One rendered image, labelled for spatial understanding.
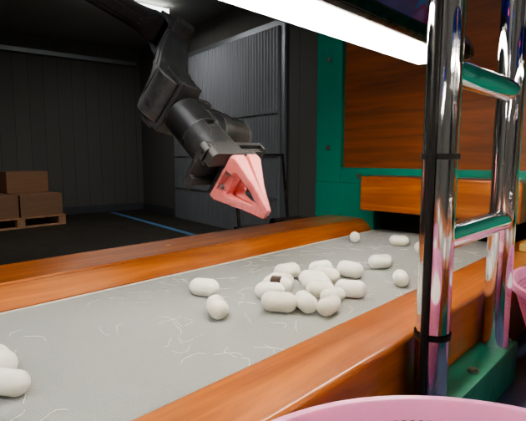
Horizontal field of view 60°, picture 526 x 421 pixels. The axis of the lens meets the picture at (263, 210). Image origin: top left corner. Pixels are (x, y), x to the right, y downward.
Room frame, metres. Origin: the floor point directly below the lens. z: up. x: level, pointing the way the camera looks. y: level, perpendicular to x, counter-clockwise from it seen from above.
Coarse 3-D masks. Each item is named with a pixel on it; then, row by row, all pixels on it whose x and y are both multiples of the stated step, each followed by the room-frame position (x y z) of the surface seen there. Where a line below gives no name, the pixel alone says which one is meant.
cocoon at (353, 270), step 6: (342, 264) 0.59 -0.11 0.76; (348, 264) 0.58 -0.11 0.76; (354, 264) 0.58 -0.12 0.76; (360, 264) 0.58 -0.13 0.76; (342, 270) 0.58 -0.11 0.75; (348, 270) 0.58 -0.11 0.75; (354, 270) 0.57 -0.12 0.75; (360, 270) 0.57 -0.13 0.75; (348, 276) 0.58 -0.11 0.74; (354, 276) 0.57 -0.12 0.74; (360, 276) 0.58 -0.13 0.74
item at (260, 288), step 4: (260, 284) 0.49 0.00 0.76; (264, 284) 0.49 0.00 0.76; (268, 284) 0.49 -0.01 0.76; (272, 284) 0.49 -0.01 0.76; (276, 284) 0.49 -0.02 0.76; (280, 284) 0.49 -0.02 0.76; (256, 288) 0.49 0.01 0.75; (260, 288) 0.49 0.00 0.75; (264, 288) 0.49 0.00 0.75; (268, 288) 0.49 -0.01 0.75; (272, 288) 0.49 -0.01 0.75; (276, 288) 0.49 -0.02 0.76; (280, 288) 0.49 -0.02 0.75; (284, 288) 0.49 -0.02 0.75; (256, 292) 0.49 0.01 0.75; (260, 292) 0.49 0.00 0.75; (264, 292) 0.49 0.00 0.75; (260, 296) 0.49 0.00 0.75
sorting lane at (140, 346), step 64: (256, 256) 0.71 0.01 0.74; (320, 256) 0.71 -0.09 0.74; (0, 320) 0.43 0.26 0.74; (64, 320) 0.43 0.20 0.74; (128, 320) 0.43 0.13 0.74; (192, 320) 0.43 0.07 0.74; (256, 320) 0.43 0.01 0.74; (320, 320) 0.43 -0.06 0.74; (64, 384) 0.30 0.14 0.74; (128, 384) 0.30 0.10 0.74; (192, 384) 0.30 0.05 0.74
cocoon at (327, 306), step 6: (330, 294) 0.46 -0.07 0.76; (324, 300) 0.44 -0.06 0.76; (330, 300) 0.44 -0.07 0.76; (336, 300) 0.45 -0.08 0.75; (318, 306) 0.44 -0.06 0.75; (324, 306) 0.43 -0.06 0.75; (330, 306) 0.43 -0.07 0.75; (336, 306) 0.44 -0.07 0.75; (324, 312) 0.43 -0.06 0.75; (330, 312) 0.43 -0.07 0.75
